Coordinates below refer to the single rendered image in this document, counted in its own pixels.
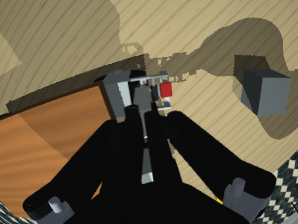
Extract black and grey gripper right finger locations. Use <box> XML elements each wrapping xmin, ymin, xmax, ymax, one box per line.
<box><xmin>142</xmin><ymin>86</ymin><xmax>277</xmax><ymax>224</ymax></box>

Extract grey cube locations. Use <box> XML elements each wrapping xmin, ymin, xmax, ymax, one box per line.
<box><xmin>241</xmin><ymin>68</ymin><xmax>291</xmax><ymax>116</ymax></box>

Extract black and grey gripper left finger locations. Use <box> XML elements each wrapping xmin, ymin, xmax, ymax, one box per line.
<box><xmin>22</xmin><ymin>87</ymin><xmax>146</xmax><ymax>224</ymax></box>

